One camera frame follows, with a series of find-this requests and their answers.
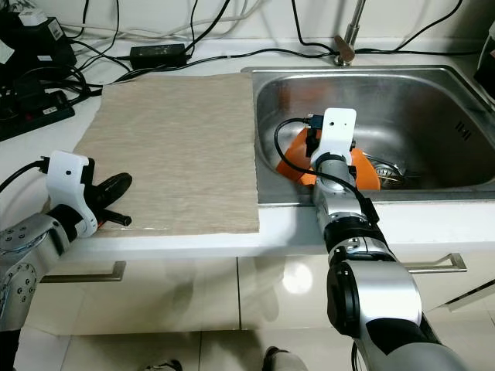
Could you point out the orange plastic plate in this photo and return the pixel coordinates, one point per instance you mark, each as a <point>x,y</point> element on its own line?
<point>290,158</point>

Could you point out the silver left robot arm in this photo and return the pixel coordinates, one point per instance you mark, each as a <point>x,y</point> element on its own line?
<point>31,255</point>

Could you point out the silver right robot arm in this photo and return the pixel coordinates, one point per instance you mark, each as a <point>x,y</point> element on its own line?
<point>379,270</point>

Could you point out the cream kitchen cabinet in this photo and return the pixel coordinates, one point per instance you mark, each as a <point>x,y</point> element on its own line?
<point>201,294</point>

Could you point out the beige woven placemat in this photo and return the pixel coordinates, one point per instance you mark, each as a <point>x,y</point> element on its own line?
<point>170,154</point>

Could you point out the slim steel faucet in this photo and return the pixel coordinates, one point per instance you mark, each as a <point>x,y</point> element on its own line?
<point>348,46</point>

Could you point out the black power strip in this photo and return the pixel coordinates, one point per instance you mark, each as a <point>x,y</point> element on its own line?
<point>39,116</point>

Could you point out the stainless steel sink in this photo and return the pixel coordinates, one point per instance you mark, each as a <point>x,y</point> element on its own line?
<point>425,108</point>

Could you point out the flat black power adapter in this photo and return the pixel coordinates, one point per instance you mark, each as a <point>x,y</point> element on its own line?
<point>158,54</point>

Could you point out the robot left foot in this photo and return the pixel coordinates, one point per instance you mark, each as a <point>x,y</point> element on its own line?
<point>164,365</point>

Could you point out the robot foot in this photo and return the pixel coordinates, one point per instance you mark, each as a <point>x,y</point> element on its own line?
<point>286,361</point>
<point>164,365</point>

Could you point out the black charger with white label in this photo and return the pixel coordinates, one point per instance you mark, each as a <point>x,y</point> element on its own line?
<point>35,42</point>

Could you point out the black round appliance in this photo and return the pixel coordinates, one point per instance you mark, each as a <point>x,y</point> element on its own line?
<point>487,62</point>

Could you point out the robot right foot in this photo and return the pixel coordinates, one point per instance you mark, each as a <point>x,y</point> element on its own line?
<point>286,361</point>

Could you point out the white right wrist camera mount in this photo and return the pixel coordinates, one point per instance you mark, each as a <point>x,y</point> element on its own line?
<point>336,135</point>

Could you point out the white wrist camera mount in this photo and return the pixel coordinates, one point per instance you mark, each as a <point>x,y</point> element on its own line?
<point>336,135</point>
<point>69,182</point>

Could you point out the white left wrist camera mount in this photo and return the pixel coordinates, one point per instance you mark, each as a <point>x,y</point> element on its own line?
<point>69,182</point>

